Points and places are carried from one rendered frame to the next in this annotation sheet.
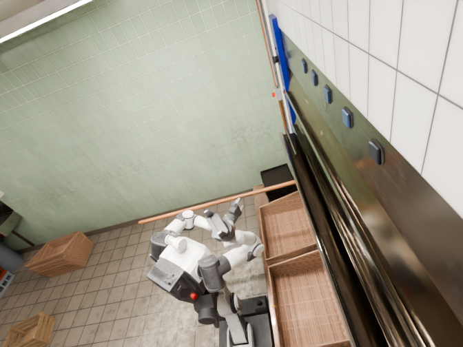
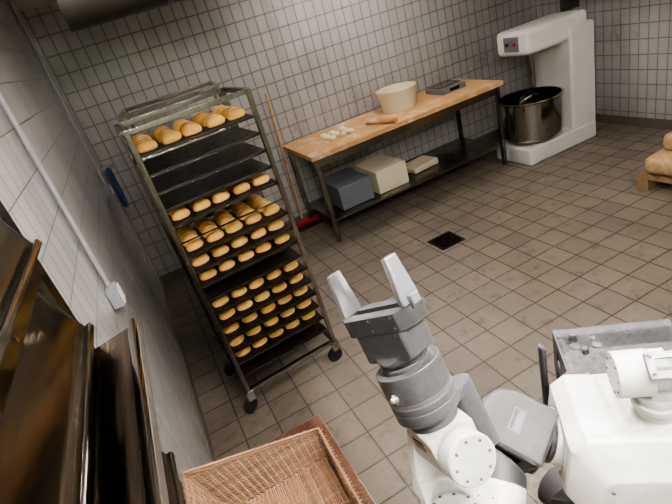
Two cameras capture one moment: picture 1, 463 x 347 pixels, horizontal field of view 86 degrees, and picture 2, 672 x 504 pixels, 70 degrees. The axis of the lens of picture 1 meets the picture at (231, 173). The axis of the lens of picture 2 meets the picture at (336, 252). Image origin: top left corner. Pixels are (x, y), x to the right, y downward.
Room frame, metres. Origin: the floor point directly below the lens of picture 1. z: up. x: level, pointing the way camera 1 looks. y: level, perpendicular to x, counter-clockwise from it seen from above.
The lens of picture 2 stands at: (1.12, -0.14, 2.04)
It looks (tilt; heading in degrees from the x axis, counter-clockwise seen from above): 27 degrees down; 149
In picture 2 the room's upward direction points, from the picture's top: 17 degrees counter-clockwise
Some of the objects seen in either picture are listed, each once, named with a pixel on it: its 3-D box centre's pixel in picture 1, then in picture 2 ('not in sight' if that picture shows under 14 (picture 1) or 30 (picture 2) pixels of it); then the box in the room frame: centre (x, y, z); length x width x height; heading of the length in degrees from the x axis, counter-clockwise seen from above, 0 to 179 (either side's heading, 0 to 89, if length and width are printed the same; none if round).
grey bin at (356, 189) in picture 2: not in sight; (345, 188); (-2.73, 2.53, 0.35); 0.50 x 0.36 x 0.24; 166
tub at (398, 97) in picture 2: not in sight; (397, 97); (-2.61, 3.37, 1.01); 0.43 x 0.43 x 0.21
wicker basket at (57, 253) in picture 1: (57, 250); not in sight; (2.76, 2.69, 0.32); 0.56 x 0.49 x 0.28; 85
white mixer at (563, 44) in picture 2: not in sight; (541, 88); (-1.81, 4.66, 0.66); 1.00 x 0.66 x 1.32; 77
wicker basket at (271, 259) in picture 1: (289, 226); not in sight; (1.26, -0.26, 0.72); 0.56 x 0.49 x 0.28; 165
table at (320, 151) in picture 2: not in sight; (400, 154); (-2.56, 3.21, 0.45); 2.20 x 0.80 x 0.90; 77
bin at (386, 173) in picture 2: not in sight; (380, 173); (-2.63, 2.94, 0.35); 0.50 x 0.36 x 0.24; 168
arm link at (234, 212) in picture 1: (232, 214); not in sight; (1.20, 0.11, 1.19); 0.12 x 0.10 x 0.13; 132
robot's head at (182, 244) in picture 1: (177, 243); (652, 377); (0.92, 0.42, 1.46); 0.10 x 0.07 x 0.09; 42
